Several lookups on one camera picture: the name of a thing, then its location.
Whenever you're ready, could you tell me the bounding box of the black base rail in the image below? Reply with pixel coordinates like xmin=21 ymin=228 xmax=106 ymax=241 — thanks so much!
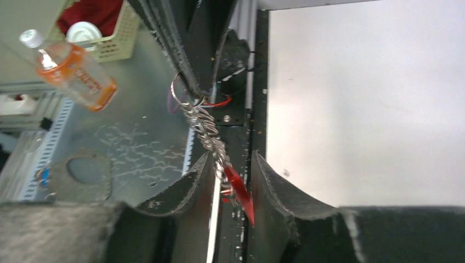
xmin=182 ymin=9 xmax=270 ymax=263

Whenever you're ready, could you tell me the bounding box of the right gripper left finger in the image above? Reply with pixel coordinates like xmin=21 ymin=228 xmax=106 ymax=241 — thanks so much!
xmin=1 ymin=153 xmax=215 ymax=262

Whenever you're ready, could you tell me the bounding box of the orange label plastic bottle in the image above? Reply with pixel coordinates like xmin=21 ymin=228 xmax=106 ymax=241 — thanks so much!
xmin=19 ymin=29 xmax=117 ymax=112

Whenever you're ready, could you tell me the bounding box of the spare metal keyring holder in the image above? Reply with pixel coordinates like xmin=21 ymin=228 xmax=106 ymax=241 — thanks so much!
xmin=38 ymin=149 xmax=112 ymax=202

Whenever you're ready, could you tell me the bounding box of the red grey keyring holder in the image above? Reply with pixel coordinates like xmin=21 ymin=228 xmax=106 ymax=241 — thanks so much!
xmin=170 ymin=72 xmax=255 ymax=225

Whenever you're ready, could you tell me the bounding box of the left circuit board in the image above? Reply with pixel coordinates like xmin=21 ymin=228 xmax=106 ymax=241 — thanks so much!
xmin=202 ymin=84 xmax=232 ymax=107

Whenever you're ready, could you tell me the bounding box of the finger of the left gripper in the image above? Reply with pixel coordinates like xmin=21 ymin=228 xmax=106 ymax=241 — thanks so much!
xmin=128 ymin=0 xmax=203 ymax=98
xmin=161 ymin=0 xmax=237 ymax=96

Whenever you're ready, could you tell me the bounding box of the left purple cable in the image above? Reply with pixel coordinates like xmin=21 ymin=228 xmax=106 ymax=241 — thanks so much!
xmin=166 ymin=89 xmax=180 ymax=114

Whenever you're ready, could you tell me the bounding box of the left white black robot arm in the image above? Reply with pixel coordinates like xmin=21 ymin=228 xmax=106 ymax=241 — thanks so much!
xmin=130 ymin=0 xmax=251 ymax=98

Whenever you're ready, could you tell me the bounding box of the red cloth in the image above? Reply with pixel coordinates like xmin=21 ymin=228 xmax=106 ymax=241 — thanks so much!
xmin=56 ymin=0 xmax=123 ymax=37

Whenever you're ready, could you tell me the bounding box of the white round lid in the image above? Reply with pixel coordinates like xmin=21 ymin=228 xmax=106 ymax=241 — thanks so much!
xmin=66 ymin=21 xmax=103 ymax=43

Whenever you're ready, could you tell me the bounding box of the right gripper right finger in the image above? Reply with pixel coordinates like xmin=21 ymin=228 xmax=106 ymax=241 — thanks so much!
xmin=249 ymin=152 xmax=464 ymax=262

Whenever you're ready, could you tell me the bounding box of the beige perforated basket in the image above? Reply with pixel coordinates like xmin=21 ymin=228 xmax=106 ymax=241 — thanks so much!
xmin=47 ymin=1 xmax=140 ymax=62

